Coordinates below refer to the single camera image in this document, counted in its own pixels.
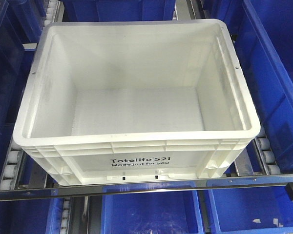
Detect white plastic tote bin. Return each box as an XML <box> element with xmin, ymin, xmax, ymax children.
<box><xmin>13</xmin><ymin>19</ymin><xmax>261</xmax><ymax>186</ymax></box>

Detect blue bin lower middle destination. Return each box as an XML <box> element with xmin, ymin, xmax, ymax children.
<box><xmin>101</xmin><ymin>190</ymin><xmax>204</xmax><ymax>234</ymax></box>

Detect blue bin destination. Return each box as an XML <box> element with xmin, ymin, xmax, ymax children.
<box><xmin>204</xmin><ymin>177</ymin><xmax>293</xmax><ymax>234</ymax></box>
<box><xmin>63</xmin><ymin>0</ymin><xmax>176</xmax><ymax>22</ymax></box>
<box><xmin>0</xmin><ymin>198</ymin><xmax>64</xmax><ymax>234</ymax></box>
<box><xmin>101</xmin><ymin>190</ymin><xmax>204</xmax><ymax>234</ymax></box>

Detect blue bin rear destination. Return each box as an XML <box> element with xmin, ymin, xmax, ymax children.
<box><xmin>63</xmin><ymin>0</ymin><xmax>176</xmax><ymax>22</ymax></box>

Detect blue bin lower right destination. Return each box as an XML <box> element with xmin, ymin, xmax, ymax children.
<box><xmin>204</xmin><ymin>177</ymin><xmax>293</xmax><ymax>234</ymax></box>

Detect blue bin lower left destination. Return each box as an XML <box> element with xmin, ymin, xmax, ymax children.
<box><xmin>0</xmin><ymin>198</ymin><xmax>64</xmax><ymax>234</ymax></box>

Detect blue bin right destination shelf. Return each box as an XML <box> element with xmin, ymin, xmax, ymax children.
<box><xmin>203</xmin><ymin>0</ymin><xmax>293</xmax><ymax>173</ymax></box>

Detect blue bin destination shelf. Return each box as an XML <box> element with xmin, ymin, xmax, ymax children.
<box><xmin>203</xmin><ymin>0</ymin><xmax>293</xmax><ymax>173</ymax></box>
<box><xmin>0</xmin><ymin>0</ymin><xmax>34</xmax><ymax>176</ymax></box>

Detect blue bin left destination shelf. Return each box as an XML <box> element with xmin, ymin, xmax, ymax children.
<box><xmin>0</xmin><ymin>0</ymin><xmax>34</xmax><ymax>176</ymax></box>

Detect destination right roller track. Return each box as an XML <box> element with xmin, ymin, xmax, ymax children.
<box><xmin>253</xmin><ymin>126</ymin><xmax>281</xmax><ymax>176</ymax></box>

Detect destination roller track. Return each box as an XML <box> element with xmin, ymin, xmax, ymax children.
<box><xmin>0</xmin><ymin>139</ymin><xmax>24</xmax><ymax>191</ymax></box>
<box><xmin>253</xmin><ymin>126</ymin><xmax>281</xmax><ymax>176</ymax></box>

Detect destination left roller track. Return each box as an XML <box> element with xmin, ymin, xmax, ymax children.
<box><xmin>0</xmin><ymin>139</ymin><xmax>24</xmax><ymax>191</ymax></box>

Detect destination shelf front rail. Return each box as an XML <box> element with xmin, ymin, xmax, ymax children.
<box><xmin>0</xmin><ymin>174</ymin><xmax>293</xmax><ymax>201</ymax></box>

